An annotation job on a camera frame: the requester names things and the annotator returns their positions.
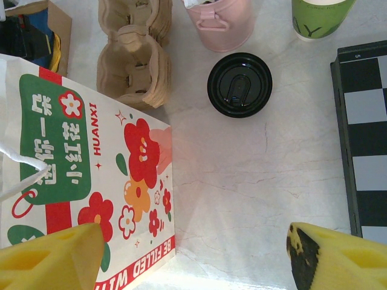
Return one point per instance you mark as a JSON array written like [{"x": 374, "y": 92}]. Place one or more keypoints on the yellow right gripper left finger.
[{"x": 45, "y": 259}]

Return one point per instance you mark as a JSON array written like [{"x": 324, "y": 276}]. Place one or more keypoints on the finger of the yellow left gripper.
[{"x": 21, "y": 36}]

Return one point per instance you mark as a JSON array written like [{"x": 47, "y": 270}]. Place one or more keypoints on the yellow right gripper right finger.
[{"x": 347, "y": 262}]

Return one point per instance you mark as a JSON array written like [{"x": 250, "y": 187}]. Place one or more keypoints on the blue paper napkin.
[{"x": 45, "y": 18}]

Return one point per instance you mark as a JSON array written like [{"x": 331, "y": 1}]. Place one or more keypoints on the white flower print paper bag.
[{"x": 60, "y": 136}]

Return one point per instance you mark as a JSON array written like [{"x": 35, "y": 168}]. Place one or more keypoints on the yellow paper napkin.
[{"x": 56, "y": 51}]

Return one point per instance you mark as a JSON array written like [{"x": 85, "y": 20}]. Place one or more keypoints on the cardboard napkin box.
[{"x": 62, "y": 30}]

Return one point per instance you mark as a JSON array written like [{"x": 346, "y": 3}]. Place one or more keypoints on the stack of pulp cup carriers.
[{"x": 133, "y": 60}]

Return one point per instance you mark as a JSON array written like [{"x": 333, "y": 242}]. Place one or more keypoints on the black and white chessboard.
[{"x": 362, "y": 121}]

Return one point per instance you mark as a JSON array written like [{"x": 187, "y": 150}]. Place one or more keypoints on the pink metal bucket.
[{"x": 229, "y": 30}]

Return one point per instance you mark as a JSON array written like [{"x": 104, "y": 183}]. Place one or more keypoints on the stack of green paper cups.
[{"x": 320, "y": 21}]

